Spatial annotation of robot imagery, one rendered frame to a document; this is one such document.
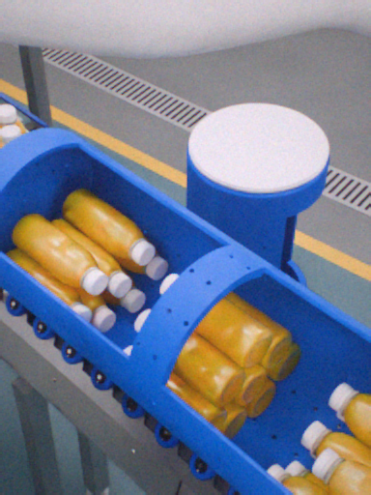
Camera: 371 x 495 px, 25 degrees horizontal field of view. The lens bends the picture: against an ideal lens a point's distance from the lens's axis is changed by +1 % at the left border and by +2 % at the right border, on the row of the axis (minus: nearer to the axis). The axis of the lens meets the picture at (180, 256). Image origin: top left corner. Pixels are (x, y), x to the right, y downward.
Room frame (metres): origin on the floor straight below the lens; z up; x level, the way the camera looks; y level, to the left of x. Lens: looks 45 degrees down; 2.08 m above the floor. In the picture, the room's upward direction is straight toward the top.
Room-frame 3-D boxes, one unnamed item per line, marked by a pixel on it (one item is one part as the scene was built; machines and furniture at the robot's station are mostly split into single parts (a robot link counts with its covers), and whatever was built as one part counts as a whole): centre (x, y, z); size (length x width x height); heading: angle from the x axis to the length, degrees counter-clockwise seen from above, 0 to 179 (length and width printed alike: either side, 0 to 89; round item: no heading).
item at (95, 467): (1.16, 0.22, 0.31); 0.06 x 0.06 x 0.63; 45
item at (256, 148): (1.34, -0.15, 1.03); 0.28 x 0.28 x 0.01
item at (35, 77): (1.69, 0.34, 0.55); 0.04 x 0.04 x 1.10; 45
